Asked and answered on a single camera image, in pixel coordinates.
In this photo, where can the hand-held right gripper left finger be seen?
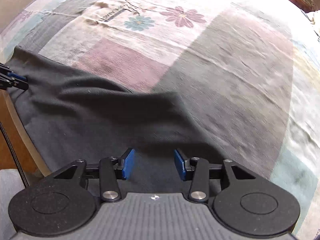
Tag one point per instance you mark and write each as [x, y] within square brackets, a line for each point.
[128, 163]

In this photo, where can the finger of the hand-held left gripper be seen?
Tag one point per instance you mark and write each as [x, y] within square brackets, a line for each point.
[20, 86]
[17, 77]

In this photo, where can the bed with patchwork sheet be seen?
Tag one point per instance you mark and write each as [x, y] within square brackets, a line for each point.
[237, 80]

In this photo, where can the dark grey pants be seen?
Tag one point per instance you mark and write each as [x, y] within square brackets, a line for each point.
[87, 120]

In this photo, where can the person's grey trouser leg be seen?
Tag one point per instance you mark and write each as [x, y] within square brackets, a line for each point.
[10, 205]

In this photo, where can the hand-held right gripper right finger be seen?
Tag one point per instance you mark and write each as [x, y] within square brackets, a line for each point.
[180, 165]

